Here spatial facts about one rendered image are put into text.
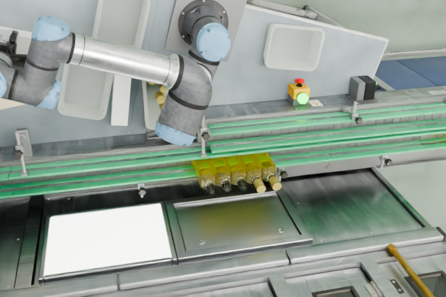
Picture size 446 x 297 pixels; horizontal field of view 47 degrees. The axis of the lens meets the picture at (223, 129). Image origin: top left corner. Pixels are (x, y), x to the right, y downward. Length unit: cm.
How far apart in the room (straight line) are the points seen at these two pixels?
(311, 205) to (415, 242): 41
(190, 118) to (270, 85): 80
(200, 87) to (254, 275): 67
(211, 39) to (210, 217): 64
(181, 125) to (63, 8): 73
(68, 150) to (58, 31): 86
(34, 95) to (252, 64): 103
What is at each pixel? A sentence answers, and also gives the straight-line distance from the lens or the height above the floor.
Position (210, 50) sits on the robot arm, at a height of 100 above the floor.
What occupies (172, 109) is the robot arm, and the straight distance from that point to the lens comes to 138.
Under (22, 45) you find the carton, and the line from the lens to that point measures 159.
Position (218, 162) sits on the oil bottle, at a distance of 193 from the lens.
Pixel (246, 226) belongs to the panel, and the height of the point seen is 120.
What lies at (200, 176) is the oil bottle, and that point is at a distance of 186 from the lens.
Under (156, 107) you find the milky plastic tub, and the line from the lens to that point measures 203.
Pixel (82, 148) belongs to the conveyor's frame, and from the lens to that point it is 202.
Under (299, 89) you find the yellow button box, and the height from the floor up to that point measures 82.
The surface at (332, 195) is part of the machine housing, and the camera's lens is 214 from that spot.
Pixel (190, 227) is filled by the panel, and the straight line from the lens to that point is 186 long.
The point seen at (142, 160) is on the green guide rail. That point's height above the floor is 94.
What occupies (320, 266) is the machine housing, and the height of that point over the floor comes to 142.
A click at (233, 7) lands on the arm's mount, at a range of 196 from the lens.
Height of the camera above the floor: 262
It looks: 61 degrees down
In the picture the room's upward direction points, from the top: 153 degrees clockwise
